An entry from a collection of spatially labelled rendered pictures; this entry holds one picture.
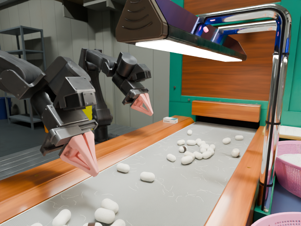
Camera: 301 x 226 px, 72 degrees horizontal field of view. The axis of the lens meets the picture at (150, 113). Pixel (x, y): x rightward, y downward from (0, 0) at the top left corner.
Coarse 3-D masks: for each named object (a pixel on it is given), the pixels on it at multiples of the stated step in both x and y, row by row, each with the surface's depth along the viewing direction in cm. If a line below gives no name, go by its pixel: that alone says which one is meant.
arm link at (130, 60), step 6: (120, 54) 73; (126, 54) 73; (120, 60) 71; (126, 60) 70; (132, 60) 72; (108, 66) 77; (114, 66) 76; (120, 66) 72; (126, 66) 70; (132, 66) 71; (108, 72) 77; (114, 72) 78; (120, 72) 73; (126, 72) 72
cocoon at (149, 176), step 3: (141, 174) 50; (144, 174) 49; (147, 174) 49; (150, 174) 49; (153, 174) 49; (141, 177) 49; (144, 177) 49; (147, 177) 49; (150, 177) 49; (153, 177) 49; (144, 180) 49; (147, 180) 49; (150, 180) 49
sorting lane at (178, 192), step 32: (192, 128) 97; (224, 128) 97; (128, 160) 62; (160, 160) 62; (224, 160) 62; (64, 192) 45; (96, 192) 45; (128, 192) 45; (160, 192) 45; (192, 192) 45; (0, 224) 35; (32, 224) 36; (128, 224) 36; (160, 224) 36; (192, 224) 36
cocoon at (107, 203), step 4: (104, 200) 39; (108, 200) 39; (104, 204) 38; (108, 204) 38; (112, 204) 38; (116, 204) 38; (104, 208) 38; (108, 208) 37; (112, 208) 37; (116, 208) 38; (116, 212) 38
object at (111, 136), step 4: (96, 128) 96; (100, 128) 95; (104, 128) 96; (96, 132) 96; (100, 132) 96; (104, 132) 97; (96, 136) 97; (100, 136) 96; (104, 136) 97; (108, 136) 104; (112, 136) 104; (116, 136) 104; (96, 140) 97; (100, 140) 96; (104, 140) 97
